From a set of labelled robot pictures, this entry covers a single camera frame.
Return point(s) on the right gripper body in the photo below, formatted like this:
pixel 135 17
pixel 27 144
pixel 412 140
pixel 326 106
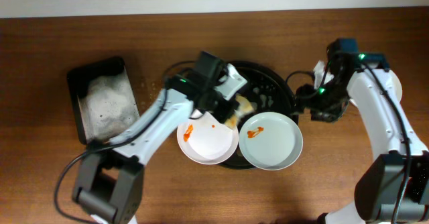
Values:
pixel 322 115

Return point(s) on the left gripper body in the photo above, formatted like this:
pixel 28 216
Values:
pixel 221 106

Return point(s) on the white plate top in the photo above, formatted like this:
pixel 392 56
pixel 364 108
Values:
pixel 397 86

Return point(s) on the white plate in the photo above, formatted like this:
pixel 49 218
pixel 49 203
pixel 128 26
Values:
pixel 397 86
pixel 206 141

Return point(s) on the yellow sponge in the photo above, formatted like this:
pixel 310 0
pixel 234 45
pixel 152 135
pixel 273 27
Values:
pixel 245 107

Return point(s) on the pale blue plate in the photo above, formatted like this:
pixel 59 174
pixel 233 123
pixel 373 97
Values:
pixel 270 141

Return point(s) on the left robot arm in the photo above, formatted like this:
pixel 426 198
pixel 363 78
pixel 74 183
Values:
pixel 120 141

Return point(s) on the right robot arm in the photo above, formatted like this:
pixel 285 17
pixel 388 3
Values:
pixel 394 189

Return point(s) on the black round tray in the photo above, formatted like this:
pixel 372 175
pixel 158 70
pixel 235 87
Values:
pixel 267 92

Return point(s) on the black rectangular soap tray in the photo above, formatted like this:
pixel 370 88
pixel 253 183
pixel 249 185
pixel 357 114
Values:
pixel 102 99

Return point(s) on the white plate bottom left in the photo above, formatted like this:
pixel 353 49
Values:
pixel 206 141

